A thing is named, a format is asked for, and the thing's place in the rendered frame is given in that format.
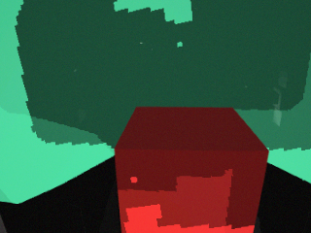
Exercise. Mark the red block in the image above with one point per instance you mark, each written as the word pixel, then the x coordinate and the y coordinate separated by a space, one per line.
pixel 185 169

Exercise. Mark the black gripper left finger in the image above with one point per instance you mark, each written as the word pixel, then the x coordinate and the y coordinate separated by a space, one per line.
pixel 86 204

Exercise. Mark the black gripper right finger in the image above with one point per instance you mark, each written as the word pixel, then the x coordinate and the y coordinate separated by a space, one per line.
pixel 285 203

